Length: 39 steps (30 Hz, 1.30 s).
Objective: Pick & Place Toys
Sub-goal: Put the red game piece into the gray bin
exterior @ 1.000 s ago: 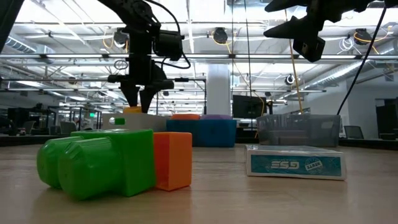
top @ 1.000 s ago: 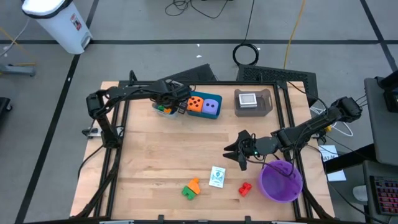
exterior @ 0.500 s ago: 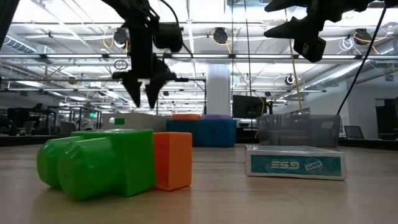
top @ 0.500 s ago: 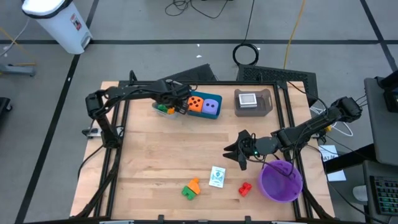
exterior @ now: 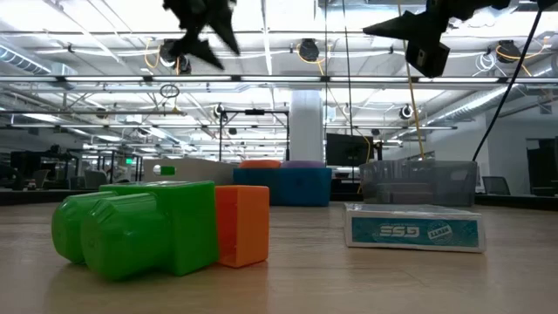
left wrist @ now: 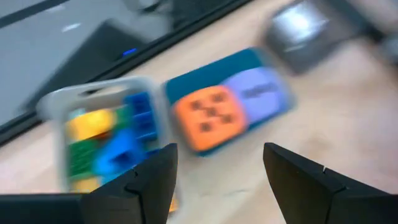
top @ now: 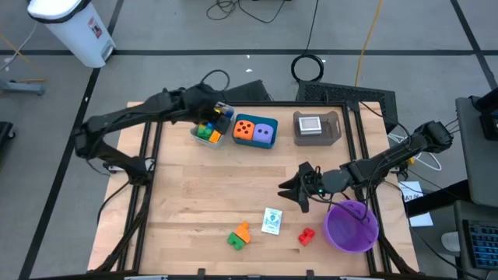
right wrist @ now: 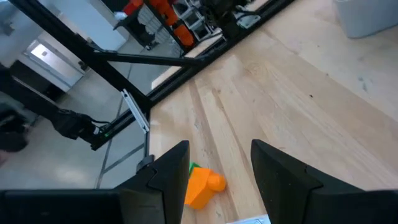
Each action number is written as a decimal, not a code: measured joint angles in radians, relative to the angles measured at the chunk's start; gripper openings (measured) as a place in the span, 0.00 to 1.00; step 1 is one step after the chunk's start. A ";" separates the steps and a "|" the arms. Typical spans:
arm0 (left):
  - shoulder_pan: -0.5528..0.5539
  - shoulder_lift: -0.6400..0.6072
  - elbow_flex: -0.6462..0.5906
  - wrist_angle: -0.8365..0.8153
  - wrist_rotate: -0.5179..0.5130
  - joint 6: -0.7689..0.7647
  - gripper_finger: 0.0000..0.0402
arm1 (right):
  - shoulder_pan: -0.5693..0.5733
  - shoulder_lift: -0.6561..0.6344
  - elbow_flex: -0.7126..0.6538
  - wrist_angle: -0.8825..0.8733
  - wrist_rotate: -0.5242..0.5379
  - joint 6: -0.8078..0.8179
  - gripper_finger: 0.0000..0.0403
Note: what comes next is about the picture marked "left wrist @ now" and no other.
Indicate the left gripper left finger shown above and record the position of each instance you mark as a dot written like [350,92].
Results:
[93,208]

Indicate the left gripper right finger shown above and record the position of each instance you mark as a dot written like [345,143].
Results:
[311,199]

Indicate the yellow toy block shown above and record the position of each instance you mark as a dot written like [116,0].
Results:
[84,185]
[90,124]

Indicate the dark green studded brick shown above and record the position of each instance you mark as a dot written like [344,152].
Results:
[81,158]

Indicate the large blue toy block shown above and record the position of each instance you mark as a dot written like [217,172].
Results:
[118,155]

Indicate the yellow-orange studded brick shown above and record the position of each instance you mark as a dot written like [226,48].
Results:
[173,203]

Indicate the green toy block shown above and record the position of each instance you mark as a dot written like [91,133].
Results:
[122,117]

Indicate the dark blue studded brick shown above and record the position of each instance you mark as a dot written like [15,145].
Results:
[141,116]

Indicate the purple foam dice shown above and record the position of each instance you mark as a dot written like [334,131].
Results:
[258,93]

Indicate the orange foam dice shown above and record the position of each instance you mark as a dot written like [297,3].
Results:
[211,118]

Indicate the light grey plastic bin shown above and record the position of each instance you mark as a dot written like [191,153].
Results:
[56,105]

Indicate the translucent brown plastic bin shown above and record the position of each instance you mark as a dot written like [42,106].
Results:
[311,62]

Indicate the black flat panel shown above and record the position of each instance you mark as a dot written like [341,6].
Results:
[93,56]

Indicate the teal plastic bin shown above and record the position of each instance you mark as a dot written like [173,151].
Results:
[202,74]

